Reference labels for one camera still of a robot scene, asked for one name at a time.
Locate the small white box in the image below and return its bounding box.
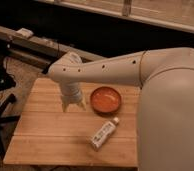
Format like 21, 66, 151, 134
16, 28, 33, 38

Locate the long wooden beam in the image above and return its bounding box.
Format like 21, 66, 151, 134
0, 26, 103, 69

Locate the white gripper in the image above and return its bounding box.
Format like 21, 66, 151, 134
59, 83, 86, 112

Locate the wooden shelf frame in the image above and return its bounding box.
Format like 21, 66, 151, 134
37, 0, 194, 33

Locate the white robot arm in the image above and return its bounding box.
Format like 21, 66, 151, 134
48, 47, 194, 171

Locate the white plastic bottle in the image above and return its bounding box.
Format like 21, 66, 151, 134
91, 117, 120, 150

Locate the wooden table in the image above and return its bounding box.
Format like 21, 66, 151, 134
4, 78, 139, 167

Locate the orange ceramic bowl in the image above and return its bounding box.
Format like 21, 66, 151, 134
90, 86, 121, 114

